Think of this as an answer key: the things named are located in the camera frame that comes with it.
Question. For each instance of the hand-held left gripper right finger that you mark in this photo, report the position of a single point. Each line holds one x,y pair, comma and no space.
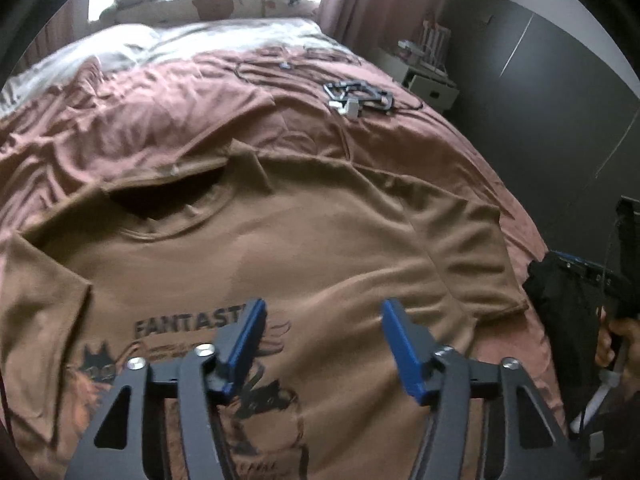
400,345

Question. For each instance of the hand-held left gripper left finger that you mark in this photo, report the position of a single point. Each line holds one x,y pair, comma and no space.
247,345

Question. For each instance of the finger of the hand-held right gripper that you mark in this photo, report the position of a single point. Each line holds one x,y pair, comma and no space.
590,271

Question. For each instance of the brown printed T-shirt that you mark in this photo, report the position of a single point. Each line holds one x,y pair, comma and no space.
300,240

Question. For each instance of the person's right hand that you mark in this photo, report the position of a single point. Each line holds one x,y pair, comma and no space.
625,332

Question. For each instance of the black cloth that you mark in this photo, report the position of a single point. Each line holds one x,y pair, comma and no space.
555,320

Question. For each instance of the white charger plug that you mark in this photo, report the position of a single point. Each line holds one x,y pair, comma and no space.
345,108

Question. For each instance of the white nightstand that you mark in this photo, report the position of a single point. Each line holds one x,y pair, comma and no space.
430,87

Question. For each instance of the pink-brown blanket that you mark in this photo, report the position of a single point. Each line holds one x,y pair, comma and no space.
150,110

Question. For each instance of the white desk organizer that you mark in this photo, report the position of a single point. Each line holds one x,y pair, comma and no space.
435,45

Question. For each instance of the cream cushion with brown patches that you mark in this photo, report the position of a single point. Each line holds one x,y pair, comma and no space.
220,5

